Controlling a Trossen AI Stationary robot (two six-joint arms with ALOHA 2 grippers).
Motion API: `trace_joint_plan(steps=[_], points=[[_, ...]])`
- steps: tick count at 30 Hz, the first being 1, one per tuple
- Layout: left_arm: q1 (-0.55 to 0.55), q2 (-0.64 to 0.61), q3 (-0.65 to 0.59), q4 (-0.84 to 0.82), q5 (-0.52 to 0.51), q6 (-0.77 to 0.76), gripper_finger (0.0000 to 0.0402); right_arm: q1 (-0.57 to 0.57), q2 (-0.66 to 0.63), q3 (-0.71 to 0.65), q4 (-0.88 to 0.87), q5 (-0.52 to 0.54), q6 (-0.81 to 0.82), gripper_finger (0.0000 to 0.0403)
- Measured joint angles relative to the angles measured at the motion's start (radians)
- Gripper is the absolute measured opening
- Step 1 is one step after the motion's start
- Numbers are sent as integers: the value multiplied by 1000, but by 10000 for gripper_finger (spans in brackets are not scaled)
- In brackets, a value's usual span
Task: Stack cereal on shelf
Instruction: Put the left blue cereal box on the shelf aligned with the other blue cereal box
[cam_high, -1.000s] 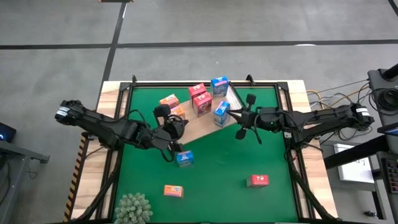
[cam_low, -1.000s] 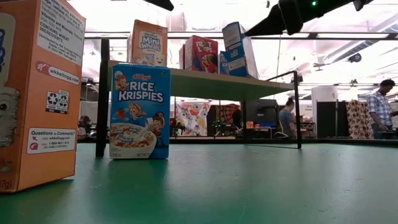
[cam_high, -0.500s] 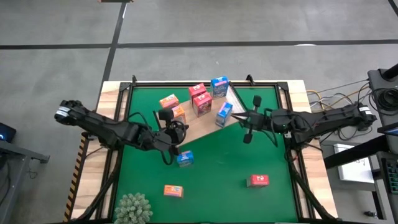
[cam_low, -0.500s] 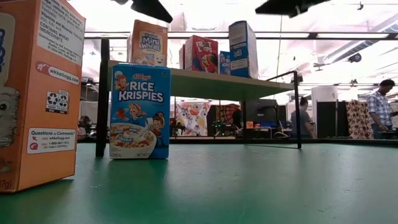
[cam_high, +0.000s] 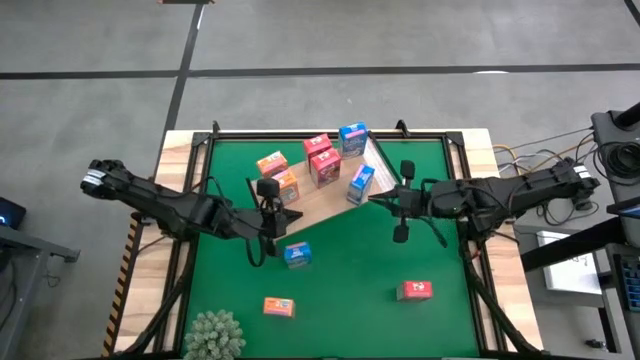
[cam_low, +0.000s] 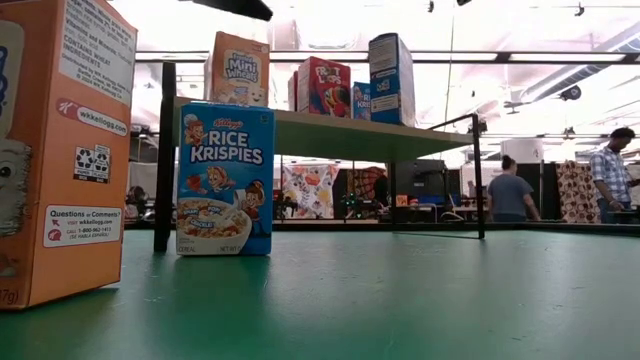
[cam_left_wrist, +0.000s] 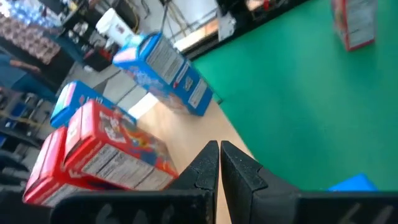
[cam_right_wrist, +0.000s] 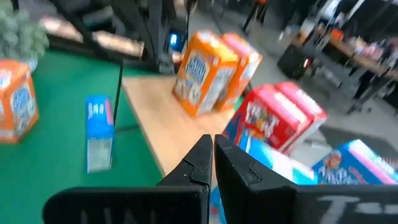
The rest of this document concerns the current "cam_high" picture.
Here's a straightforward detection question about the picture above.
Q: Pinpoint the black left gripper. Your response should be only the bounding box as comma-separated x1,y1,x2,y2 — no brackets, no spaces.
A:
227,176,304,257

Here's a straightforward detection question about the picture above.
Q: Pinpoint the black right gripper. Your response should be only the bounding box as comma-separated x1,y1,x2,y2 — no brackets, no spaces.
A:
368,158,469,245

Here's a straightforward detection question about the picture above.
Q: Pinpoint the orange Mini Wheats cereal box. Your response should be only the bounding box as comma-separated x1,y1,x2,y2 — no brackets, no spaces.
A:
272,168,301,206
262,295,297,320
256,150,290,179

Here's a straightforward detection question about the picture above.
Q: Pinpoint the blue Rice Krispies cereal box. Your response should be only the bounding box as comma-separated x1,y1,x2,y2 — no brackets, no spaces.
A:
346,163,377,207
282,241,314,270
338,121,370,160

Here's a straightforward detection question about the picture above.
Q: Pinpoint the red Froot Loops cereal box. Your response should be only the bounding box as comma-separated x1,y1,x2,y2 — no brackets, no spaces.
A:
309,147,343,190
302,132,334,161
396,279,435,305

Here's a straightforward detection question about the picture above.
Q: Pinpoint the green table mat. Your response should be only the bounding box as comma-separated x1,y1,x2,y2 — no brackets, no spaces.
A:
182,139,481,359

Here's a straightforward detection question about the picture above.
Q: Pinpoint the green artificial succulent plant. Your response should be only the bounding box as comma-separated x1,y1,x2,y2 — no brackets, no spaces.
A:
183,308,247,360

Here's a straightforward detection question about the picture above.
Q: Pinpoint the black orange striped edge strip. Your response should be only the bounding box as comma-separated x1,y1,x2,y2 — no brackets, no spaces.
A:
101,219,139,357

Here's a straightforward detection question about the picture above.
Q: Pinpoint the white paper sheet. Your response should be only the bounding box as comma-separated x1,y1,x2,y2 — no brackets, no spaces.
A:
535,230,604,296

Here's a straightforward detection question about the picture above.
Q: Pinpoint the large computer monitor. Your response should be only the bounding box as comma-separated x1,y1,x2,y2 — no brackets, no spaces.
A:
606,195,640,221

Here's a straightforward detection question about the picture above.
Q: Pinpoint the black computer desk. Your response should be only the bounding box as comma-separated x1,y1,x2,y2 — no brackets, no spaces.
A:
519,197,640,360

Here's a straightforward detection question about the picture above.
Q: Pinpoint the backlit computer keyboard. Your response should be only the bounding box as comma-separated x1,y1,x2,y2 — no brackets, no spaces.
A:
621,252,640,312

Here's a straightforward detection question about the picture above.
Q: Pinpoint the grey metal table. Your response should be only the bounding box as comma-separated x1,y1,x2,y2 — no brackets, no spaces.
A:
0,224,81,360

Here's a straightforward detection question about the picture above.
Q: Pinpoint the black device with blue light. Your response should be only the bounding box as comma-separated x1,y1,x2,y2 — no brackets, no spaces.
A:
0,195,28,230

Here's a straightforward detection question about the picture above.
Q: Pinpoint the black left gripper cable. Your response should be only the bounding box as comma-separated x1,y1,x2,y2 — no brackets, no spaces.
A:
243,233,271,269

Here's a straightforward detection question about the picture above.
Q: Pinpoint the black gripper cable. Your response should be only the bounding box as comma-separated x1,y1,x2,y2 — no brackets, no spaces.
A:
243,233,271,269
422,214,450,250

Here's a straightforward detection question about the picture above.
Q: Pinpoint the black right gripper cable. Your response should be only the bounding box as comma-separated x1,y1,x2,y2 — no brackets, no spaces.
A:
422,214,450,250

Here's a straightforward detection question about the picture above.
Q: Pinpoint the black aluminium rig frame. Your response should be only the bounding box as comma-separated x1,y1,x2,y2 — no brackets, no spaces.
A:
107,118,546,360

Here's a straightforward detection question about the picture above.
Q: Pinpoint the yellow cable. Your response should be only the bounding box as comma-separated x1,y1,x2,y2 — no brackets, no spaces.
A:
493,143,521,174

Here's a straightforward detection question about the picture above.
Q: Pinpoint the coiled black cable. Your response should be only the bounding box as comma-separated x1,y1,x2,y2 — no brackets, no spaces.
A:
594,139,640,180

